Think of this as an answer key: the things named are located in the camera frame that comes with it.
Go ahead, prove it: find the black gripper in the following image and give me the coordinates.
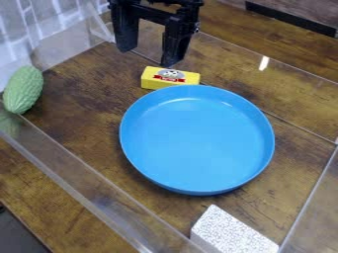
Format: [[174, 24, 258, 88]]
[[107, 0, 204, 67]]

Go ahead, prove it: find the blue round tray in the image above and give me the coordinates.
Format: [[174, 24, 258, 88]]
[[119, 85, 276, 196]]

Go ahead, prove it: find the yellow rectangular block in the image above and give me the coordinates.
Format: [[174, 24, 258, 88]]
[[142, 66, 201, 90]]

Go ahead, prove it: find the white sheer curtain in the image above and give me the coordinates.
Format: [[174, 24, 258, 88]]
[[0, 0, 115, 92]]

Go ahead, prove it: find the green bumpy gourd toy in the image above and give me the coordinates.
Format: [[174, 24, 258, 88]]
[[3, 65, 45, 114]]

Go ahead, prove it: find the white speckled foam block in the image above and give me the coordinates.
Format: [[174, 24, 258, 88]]
[[190, 205, 280, 253]]

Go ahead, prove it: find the clear acrylic enclosure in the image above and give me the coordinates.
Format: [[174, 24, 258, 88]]
[[0, 0, 338, 253]]

